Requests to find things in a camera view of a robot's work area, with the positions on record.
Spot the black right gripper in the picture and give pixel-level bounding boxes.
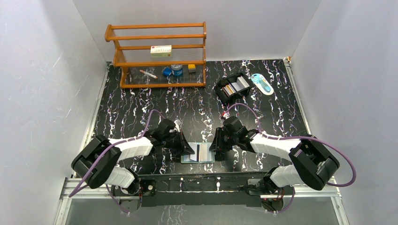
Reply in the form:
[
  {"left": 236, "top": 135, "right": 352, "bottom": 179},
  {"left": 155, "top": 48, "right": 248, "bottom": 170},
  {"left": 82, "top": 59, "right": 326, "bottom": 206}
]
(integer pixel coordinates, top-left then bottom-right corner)
[{"left": 209, "top": 127, "right": 238, "bottom": 151}]

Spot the white black stripe card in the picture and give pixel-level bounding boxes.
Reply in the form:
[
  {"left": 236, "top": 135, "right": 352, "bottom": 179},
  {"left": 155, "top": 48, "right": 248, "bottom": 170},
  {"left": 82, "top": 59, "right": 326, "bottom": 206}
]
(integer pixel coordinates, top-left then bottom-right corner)
[{"left": 189, "top": 142, "right": 200, "bottom": 162}]

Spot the mint green card holder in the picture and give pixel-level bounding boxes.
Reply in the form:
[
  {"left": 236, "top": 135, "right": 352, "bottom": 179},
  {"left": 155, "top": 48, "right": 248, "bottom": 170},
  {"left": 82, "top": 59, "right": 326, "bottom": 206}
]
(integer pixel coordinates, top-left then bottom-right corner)
[{"left": 181, "top": 142, "right": 215, "bottom": 164}]

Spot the black card storage box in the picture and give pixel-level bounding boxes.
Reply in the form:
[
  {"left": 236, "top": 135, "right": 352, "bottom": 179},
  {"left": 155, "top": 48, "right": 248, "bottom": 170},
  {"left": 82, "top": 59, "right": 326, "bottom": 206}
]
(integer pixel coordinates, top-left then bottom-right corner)
[{"left": 214, "top": 72, "right": 254, "bottom": 105}]

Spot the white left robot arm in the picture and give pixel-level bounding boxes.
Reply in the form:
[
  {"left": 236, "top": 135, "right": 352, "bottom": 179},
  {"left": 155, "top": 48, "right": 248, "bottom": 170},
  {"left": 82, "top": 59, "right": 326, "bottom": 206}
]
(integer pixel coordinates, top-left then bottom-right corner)
[{"left": 71, "top": 119, "right": 194, "bottom": 195}]

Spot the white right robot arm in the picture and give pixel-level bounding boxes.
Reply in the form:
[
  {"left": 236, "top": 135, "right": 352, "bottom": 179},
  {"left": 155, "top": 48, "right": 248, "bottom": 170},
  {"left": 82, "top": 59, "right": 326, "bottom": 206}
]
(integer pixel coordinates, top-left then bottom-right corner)
[{"left": 209, "top": 116, "right": 340, "bottom": 194}]

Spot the stack of cards in box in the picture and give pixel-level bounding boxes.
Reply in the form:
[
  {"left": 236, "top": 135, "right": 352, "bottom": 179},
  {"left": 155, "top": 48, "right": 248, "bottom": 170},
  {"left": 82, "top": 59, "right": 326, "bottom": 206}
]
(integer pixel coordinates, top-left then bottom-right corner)
[{"left": 221, "top": 76, "right": 250, "bottom": 97}]

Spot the blue white packaged tool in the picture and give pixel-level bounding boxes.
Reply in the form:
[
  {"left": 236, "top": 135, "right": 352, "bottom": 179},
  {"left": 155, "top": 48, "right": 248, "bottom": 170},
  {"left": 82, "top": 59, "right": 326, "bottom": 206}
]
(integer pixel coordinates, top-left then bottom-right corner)
[{"left": 250, "top": 73, "right": 274, "bottom": 96}]

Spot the blue square lid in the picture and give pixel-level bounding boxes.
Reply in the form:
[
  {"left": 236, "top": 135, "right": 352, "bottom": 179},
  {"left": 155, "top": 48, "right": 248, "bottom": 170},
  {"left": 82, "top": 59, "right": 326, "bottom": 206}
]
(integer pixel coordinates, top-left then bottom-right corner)
[{"left": 162, "top": 67, "right": 172, "bottom": 77}]

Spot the blue round jar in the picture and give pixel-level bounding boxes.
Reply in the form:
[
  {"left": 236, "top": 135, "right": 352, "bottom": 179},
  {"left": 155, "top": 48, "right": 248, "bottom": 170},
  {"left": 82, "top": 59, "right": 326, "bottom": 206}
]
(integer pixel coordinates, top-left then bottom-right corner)
[{"left": 170, "top": 64, "right": 183, "bottom": 76}]

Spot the yellow black sponge block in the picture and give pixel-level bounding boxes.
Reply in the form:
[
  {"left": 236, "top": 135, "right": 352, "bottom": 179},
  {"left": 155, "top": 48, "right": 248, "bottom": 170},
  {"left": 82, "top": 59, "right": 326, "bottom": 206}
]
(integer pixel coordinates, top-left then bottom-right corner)
[{"left": 188, "top": 64, "right": 196, "bottom": 74}]

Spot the red white pen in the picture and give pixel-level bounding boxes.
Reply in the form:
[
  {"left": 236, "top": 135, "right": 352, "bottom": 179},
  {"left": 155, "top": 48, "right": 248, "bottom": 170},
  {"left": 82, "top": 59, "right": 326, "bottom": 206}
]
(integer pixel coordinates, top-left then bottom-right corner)
[{"left": 140, "top": 70, "right": 158, "bottom": 79}]

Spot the orange wooden shelf rack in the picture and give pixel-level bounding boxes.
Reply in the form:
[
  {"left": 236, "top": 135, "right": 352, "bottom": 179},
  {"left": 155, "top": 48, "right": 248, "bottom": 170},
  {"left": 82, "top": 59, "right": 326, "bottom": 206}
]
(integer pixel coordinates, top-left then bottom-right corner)
[{"left": 104, "top": 22, "right": 207, "bottom": 89}]

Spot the white medicine box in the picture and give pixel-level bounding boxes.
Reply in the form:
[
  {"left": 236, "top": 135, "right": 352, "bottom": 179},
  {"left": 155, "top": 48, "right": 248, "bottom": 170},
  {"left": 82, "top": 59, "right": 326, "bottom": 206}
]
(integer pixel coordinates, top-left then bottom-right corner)
[{"left": 150, "top": 45, "right": 172, "bottom": 58}]

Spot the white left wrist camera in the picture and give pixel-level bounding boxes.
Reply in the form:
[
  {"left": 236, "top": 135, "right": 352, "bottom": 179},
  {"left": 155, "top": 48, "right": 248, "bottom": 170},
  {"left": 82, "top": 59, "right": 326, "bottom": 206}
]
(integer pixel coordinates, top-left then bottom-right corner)
[{"left": 173, "top": 120, "right": 182, "bottom": 132}]

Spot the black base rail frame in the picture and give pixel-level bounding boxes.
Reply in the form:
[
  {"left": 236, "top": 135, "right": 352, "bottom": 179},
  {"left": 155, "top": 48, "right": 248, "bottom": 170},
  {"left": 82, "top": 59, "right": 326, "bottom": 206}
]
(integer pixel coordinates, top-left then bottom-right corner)
[{"left": 112, "top": 172, "right": 293, "bottom": 210}]

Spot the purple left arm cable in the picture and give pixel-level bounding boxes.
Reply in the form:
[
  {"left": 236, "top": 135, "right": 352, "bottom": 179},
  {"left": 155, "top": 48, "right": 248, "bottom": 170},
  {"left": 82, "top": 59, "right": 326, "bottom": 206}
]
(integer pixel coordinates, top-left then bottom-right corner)
[{"left": 68, "top": 109, "right": 167, "bottom": 199}]

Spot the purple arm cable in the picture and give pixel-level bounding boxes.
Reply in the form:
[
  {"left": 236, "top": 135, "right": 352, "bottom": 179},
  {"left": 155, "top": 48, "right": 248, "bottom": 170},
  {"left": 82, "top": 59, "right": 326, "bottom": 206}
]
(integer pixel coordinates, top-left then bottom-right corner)
[
  {"left": 224, "top": 103, "right": 357, "bottom": 188},
  {"left": 68, "top": 109, "right": 167, "bottom": 199}
]

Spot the silver aluminium rail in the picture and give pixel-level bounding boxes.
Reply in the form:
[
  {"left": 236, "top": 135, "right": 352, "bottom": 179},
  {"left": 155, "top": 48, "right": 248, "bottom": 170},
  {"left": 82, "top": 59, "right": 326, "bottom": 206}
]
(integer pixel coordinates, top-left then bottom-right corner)
[{"left": 71, "top": 176, "right": 341, "bottom": 199}]

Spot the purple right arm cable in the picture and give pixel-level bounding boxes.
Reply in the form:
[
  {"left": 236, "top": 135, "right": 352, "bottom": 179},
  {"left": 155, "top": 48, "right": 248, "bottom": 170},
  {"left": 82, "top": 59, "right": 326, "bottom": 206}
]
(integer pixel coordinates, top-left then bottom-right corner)
[{"left": 224, "top": 103, "right": 357, "bottom": 188}]

